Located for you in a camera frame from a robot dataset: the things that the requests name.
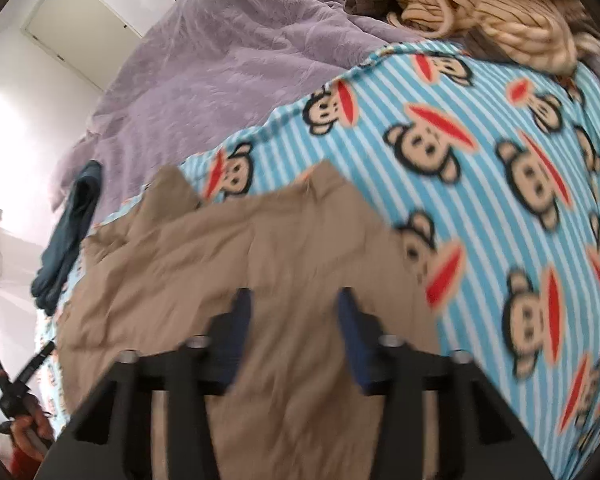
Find dark teal pants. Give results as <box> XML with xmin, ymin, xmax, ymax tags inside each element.
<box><xmin>30</xmin><ymin>160</ymin><xmax>103</xmax><ymax>311</ymax></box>

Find white wardrobe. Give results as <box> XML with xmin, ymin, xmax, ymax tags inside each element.
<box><xmin>21</xmin><ymin>0</ymin><xmax>216</xmax><ymax>91</ymax></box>

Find beige chunky knit throw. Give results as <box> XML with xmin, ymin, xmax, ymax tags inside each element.
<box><xmin>386</xmin><ymin>0</ymin><xmax>600</xmax><ymax>76</ymax></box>

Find brown puffer jacket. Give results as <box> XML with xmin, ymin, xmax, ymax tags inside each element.
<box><xmin>55</xmin><ymin>160</ymin><xmax>443</xmax><ymax>480</ymax></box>

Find person's left hand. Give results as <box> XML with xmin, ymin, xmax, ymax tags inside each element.
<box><xmin>9</xmin><ymin>407</ymin><xmax>57</xmax><ymax>461</ymax></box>

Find purple fleece blanket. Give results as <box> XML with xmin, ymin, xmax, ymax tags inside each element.
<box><xmin>47</xmin><ymin>0</ymin><xmax>411</xmax><ymax>211</ymax></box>

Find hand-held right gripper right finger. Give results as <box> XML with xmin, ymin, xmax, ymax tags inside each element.
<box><xmin>335</xmin><ymin>287</ymin><xmax>551</xmax><ymax>480</ymax></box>

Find striped monkey print blanket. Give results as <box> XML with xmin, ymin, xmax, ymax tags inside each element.
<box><xmin>32</xmin><ymin>40</ymin><xmax>600</xmax><ymax>480</ymax></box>

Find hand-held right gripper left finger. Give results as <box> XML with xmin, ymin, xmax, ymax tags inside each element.
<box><xmin>37</xmin><ymin>289</ymin><xmax>254</xmax><ymax>480</ymax></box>

